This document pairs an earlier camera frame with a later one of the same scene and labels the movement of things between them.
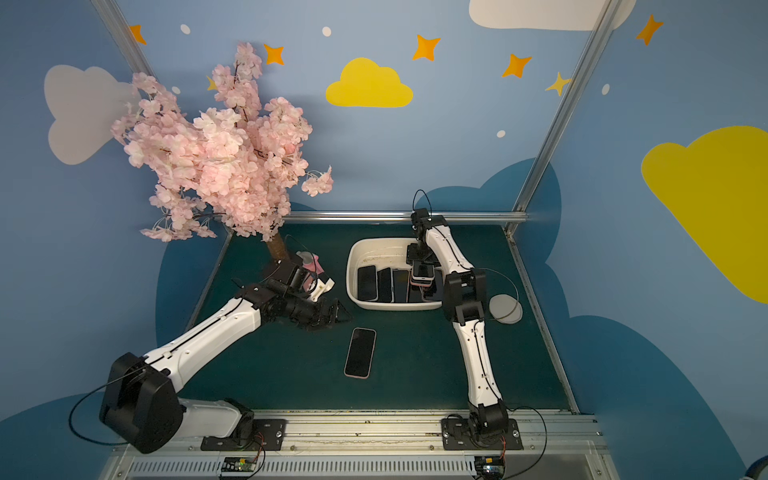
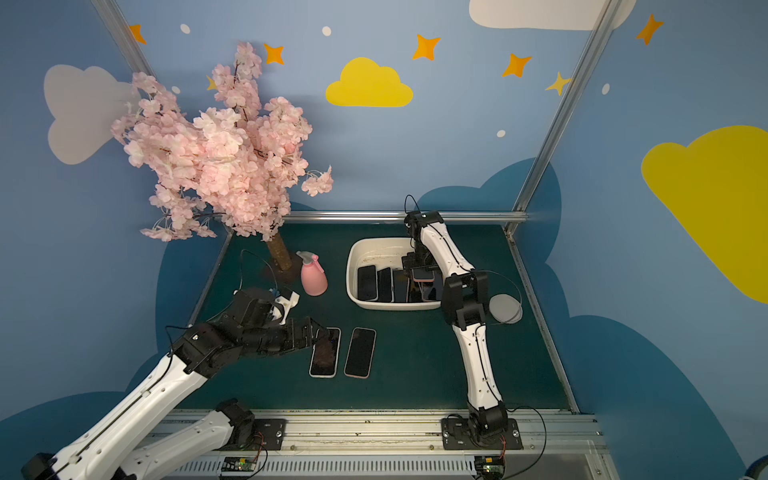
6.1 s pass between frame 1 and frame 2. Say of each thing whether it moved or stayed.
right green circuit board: stayed
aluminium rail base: stayed
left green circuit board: stayed
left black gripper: moved
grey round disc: stayed
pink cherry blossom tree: stayed
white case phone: moved
